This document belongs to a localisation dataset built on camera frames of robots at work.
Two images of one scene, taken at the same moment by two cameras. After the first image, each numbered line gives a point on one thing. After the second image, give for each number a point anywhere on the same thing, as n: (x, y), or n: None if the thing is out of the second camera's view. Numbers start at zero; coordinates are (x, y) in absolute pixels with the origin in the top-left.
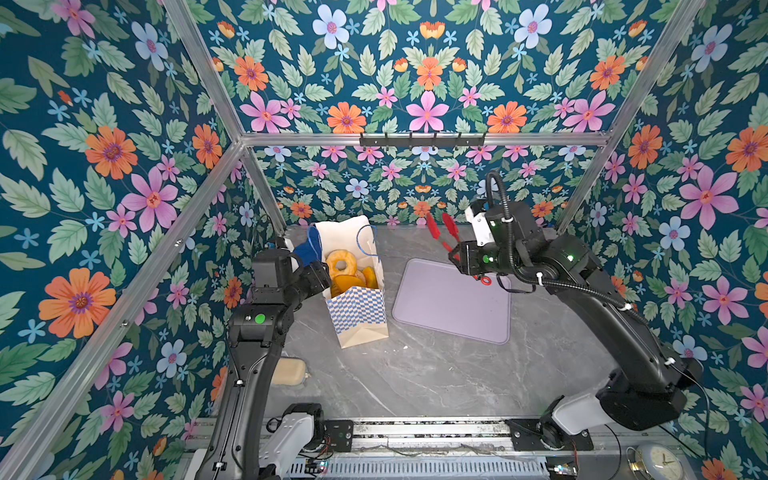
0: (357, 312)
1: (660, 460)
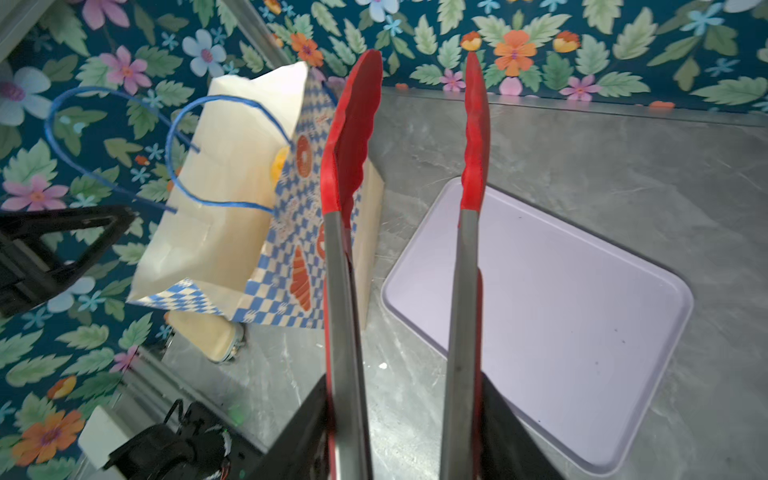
0: (240, 236)
1: None
